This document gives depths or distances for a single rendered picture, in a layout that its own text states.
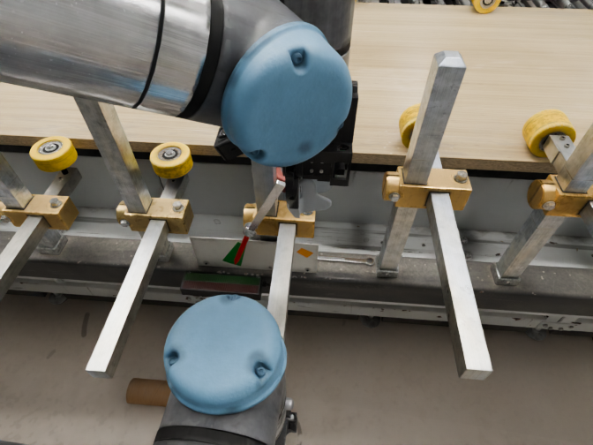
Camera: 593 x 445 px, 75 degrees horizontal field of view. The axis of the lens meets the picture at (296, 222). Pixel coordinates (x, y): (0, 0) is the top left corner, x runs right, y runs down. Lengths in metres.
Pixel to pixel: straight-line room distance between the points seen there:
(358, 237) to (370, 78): 0.41
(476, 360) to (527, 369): 1.20
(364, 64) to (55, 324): 1.47
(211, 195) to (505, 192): 0.72
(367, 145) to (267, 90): 0.65
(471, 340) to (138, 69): 0.46
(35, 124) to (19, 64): 0.86
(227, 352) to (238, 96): 0.15
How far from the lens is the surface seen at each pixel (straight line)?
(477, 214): 1.08
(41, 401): 1.70
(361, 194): 0.98
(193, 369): 0.25
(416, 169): 0.64
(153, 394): 1.47
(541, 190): 0.75
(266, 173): 0.65
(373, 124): 0.90
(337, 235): 1.02
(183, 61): 0.20
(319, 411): 1.46
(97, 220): 1.17
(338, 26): 0.38
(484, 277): 0.93
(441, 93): 0.57
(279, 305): 0.62
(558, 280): 1.00
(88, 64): 0.19
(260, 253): 0.80
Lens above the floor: 1.41
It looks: 49 degrees down
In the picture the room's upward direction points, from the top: straight up
